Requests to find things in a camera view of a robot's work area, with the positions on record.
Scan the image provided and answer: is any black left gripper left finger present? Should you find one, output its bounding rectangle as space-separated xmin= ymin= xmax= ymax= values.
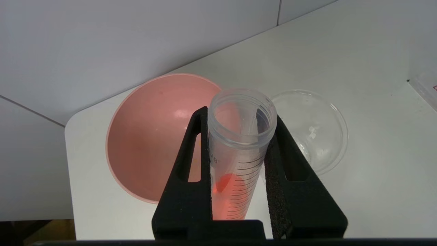
xmin=152 ymin=106 xmax=214 ymax=240

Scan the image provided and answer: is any pink plastic bowl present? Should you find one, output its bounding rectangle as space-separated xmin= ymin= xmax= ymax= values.
xmin=106 ymin=73 xmax=226 ymax=205

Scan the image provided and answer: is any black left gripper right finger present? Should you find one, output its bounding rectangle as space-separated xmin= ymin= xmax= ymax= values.
xmin=265 ymin=114 xmax=349 ymax=240

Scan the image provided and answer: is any clear glass beaker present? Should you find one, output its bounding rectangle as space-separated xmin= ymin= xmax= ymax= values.
xmin=261 ymin=90 xmax=349 ymax=176

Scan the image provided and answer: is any clear acrylic test tube rack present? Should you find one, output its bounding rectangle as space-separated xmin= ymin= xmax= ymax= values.
xmin=410 ymin=70 xmax=437 ymax=112

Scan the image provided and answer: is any red pigment test tube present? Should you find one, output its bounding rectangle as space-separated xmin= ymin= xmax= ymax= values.
xmin=208 ymin=88 xmax=278 ymax=221

